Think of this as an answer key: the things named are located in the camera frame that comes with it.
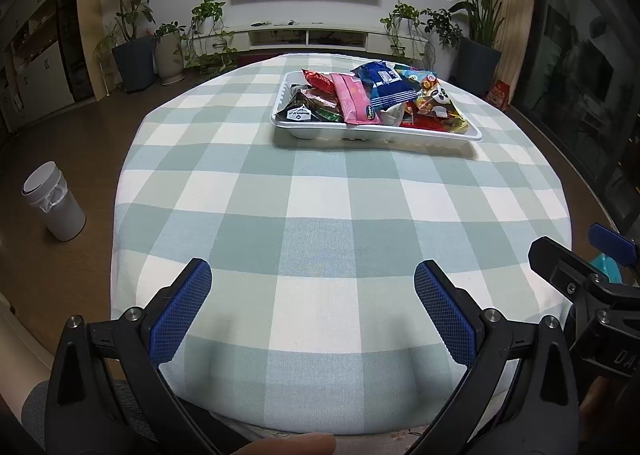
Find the green nut snack packet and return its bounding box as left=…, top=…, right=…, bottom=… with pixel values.
left=311, top=102, right=343, bottom=123

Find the trailing vine plant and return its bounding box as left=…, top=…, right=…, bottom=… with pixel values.
left=181, top=0, right=241, bottom=76
left=379, top=1, right=426, bottom=63

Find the white television cabinet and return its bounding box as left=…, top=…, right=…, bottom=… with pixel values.
left=192, top=22, right=426, bottom=58

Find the bushy plant white pot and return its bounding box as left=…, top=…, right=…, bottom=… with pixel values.
left=421, top=8, right=466, bottom=81

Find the blue snack packet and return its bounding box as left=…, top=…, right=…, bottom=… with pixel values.
left=351, top=61, right=435, bottom=112

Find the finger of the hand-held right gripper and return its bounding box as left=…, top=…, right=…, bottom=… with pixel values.
left=529, top=235, right=622, bottom=309
left=588, top=222, right=640, bottom=287

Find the red paper bag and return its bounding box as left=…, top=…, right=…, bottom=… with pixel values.
left=487, top=80, right=511, bottom=110

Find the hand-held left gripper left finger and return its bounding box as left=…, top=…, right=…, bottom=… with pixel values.
left=45, top=257, right=241, bottom=455

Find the white snack packet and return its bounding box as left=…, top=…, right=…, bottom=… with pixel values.
left=380, top=102, right=407, bottom=128

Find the beige curtain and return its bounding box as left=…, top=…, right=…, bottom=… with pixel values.
left=492, top=0, right=538, bottom=91

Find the small plant beige ribbed pot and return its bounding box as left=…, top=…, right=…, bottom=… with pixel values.
left=152, top=21, right=186, bottom=86

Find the broad leaf plant dark pot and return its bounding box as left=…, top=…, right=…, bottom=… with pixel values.
left=417, top=0, right=541, bottom=97

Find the white plastic tray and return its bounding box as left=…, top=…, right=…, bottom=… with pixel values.
left=271, top=71, right=483, bottom=145

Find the red snack packet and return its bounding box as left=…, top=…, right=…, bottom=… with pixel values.
left=301, top=68, right=337, bottom=95

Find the tall leafy plant blue pot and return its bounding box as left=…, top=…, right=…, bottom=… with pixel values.
left=90, top=0, right=157, bottom=93

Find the colourful candy bag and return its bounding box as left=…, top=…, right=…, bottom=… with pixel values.
left=395, top=64, right=470, bottom=134

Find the green checked tablecloth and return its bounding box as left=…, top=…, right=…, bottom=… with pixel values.
left=110, top=52, right=573, bottom=436

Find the pink cartoon snack packet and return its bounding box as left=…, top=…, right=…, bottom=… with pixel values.
left=333, top=74, right=382, bottom=127

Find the white trash bin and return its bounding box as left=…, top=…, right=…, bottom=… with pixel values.
left=21, top=161, right=87, bottom=242

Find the person's left hand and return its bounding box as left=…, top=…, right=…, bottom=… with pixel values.
left=220, top=432, right=337, bottom=455

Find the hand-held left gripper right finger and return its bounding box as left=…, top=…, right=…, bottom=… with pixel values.
left=400, top=259, right=583, bottom=455

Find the dark glass door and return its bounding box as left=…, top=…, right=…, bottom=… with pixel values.
left=510, top=0, right=640, bottom=246

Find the teal plastic object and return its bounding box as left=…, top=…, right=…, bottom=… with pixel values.
left=585, top=255, right=623, bottom=282

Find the black diamond logo snack packet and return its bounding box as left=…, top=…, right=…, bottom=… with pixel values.
left=275, top=88, right=321, bottom=123

